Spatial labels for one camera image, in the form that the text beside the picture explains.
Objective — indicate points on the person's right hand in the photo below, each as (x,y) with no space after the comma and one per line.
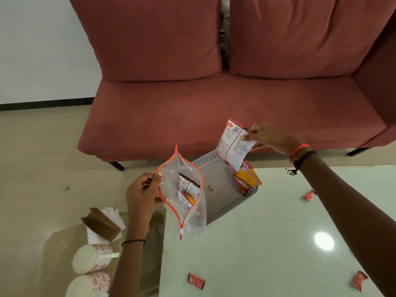
(272,137)

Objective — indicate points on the person's left hand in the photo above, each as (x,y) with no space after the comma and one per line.
(139,201)

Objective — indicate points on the person's left thumb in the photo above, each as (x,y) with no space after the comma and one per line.
(157,179)

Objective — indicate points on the person's right thumb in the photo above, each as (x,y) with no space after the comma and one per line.
(248,137)

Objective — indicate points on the clear zip bag red seal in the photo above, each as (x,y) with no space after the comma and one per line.
(173,182)

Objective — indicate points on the white red snack packet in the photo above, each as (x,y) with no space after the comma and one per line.
(232,145)

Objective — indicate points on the person's right forearm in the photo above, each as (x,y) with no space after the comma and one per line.
(352,213)

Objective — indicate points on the person's left forearm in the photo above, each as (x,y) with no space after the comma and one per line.
(128,272)

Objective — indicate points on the white snack packet dark top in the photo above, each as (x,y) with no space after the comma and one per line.
(190,186)

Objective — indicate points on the white snack packet yellow corner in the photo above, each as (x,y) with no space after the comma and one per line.
(185,201)

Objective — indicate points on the yellow orange snack packet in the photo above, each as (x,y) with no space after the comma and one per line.
(247,177)

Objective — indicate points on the red fabric sofa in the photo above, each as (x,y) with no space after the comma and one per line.
(201,114)

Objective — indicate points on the white paper napkins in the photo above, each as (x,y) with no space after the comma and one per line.
(116,217)

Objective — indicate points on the grey perforated plastic tray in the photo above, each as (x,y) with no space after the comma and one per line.
(219,188)

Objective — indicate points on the black wrist band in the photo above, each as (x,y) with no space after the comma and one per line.
(133,241)

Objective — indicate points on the brown wooden napkin holder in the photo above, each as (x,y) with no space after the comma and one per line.
(100,225)

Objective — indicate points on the small red sachet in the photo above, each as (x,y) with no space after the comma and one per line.
(196,281)
(308,196)
(359,280)

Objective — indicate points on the white floral mug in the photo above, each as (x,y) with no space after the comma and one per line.
(89,259)
(89,286)

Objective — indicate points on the grey patterned fabric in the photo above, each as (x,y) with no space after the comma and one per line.
(225,27)

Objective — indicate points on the red sofa back cushion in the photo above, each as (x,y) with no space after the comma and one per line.
(154,37)
(303,33)

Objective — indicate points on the glass side table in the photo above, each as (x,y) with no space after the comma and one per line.
(58,244)

